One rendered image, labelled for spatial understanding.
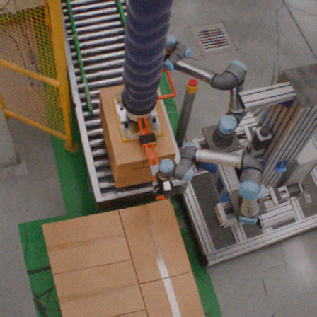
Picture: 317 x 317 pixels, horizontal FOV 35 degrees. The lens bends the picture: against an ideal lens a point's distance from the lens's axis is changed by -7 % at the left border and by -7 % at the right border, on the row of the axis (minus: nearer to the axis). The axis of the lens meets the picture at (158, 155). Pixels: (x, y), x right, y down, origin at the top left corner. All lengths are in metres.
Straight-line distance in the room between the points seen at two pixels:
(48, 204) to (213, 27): 2.54
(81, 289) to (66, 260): 0.25
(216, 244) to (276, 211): 0.80
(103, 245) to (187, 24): 2.70
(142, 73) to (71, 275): 1.60
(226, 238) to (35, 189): 1.68
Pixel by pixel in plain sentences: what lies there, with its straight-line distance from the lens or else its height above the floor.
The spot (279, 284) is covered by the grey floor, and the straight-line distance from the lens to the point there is 4.57.
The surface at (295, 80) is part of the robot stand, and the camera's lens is 2.88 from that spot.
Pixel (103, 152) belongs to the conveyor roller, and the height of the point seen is 0.55.
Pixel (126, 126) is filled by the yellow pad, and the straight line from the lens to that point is 3.57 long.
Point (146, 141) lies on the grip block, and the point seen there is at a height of 1.23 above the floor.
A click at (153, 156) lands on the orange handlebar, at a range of 3.38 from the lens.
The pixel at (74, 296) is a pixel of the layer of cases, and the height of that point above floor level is 0.54.
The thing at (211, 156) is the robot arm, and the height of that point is 1.58.
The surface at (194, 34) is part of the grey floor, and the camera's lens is 5.54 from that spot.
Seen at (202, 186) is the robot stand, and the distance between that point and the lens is 4.45.
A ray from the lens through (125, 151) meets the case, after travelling 3.54.
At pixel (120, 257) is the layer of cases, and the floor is 0.54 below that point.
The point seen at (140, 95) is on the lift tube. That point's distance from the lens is 3.24.
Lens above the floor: 4.28
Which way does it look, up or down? 64 degrees down
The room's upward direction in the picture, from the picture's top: 11 degrees clockwise
